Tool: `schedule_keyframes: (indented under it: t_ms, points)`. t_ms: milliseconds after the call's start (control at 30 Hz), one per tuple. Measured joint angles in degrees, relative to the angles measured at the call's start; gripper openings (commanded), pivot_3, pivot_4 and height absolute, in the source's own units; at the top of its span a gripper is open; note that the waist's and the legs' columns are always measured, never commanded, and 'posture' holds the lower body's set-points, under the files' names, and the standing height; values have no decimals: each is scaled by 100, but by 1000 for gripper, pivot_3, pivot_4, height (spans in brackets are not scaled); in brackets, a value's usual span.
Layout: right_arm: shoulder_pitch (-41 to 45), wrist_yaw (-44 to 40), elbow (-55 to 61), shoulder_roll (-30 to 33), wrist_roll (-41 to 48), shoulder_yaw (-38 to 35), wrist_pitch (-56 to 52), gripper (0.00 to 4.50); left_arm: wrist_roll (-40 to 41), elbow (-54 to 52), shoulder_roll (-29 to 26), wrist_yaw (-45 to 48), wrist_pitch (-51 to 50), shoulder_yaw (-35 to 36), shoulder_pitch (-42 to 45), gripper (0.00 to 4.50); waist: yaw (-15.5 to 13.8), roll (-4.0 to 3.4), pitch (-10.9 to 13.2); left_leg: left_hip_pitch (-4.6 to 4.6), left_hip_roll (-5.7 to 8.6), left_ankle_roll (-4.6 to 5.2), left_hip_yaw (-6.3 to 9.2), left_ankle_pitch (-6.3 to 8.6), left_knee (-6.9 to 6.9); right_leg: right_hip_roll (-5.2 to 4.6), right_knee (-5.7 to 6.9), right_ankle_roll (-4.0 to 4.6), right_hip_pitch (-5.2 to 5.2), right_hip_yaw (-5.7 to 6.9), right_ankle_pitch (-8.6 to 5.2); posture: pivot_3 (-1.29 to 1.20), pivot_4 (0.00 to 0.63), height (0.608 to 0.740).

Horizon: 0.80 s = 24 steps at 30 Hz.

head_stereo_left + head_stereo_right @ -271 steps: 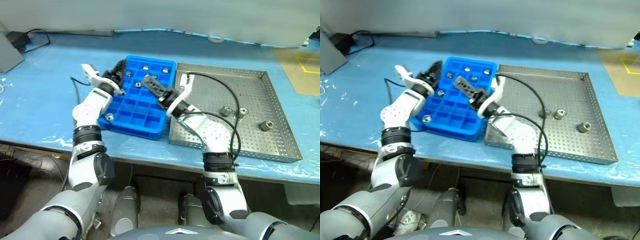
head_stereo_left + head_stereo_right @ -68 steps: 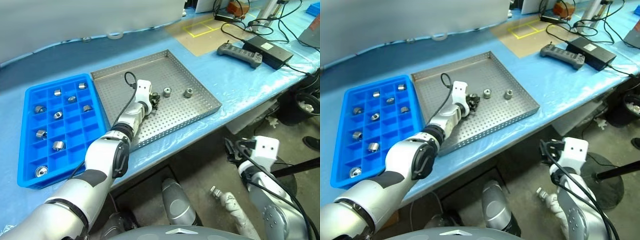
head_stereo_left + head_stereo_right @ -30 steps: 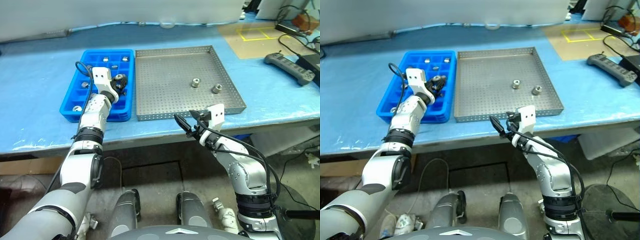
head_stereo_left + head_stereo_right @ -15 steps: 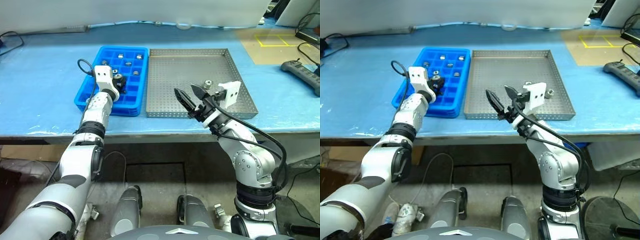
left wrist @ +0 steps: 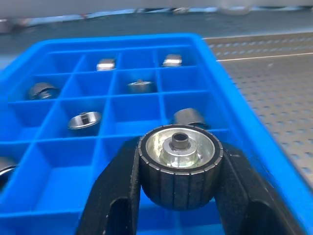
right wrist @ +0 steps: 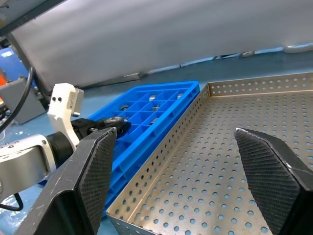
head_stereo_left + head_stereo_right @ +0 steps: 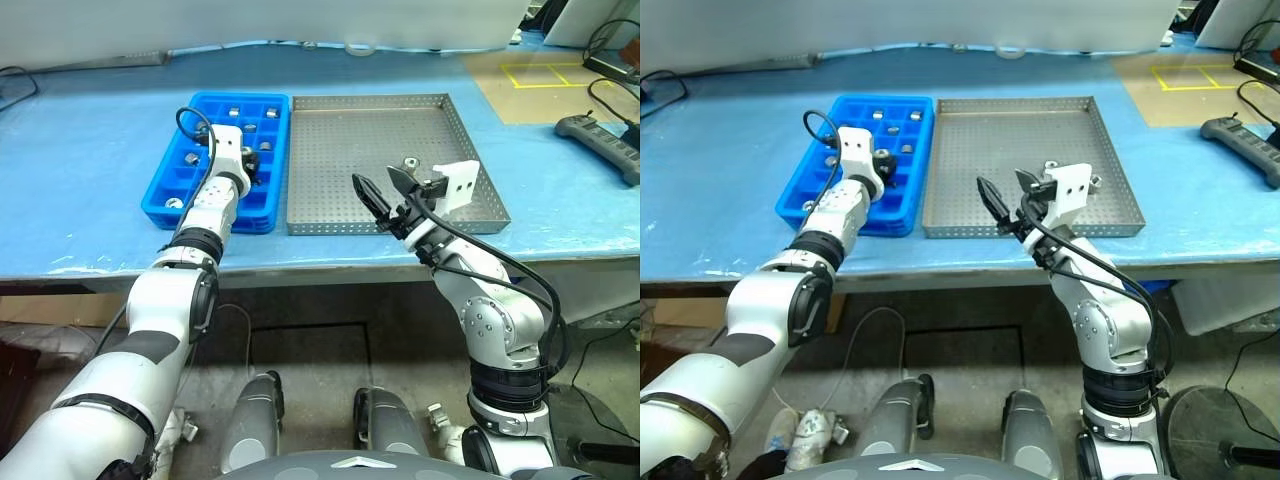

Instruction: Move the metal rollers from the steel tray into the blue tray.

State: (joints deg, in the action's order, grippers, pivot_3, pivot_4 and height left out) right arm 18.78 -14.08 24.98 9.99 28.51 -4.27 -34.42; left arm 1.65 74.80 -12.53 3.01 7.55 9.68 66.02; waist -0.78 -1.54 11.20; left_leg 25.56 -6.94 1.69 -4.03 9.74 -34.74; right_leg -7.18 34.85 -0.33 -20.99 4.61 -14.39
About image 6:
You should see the blue compartment tray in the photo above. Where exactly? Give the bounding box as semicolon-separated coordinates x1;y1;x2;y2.
87;80;201;219

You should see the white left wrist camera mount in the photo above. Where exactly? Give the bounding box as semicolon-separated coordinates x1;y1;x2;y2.
46;83;85;148

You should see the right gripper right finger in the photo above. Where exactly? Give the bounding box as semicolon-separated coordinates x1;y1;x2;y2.
234;127;313;235

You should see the grey metal box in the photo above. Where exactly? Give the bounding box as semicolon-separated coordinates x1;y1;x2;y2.
0;77;47;126

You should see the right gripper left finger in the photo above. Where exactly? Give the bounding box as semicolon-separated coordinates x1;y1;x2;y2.
14;126;118;235

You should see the small metal clip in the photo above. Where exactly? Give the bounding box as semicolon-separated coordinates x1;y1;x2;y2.
241;49;260;58

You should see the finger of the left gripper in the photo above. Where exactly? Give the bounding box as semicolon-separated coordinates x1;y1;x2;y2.
116;121;132;139
94;120;116;132

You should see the perforated steel tray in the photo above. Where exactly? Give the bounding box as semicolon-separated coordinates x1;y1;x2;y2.
106;71;313;235

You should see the white backdrop sheet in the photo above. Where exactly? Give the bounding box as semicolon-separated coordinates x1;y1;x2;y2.
9;0;313;89

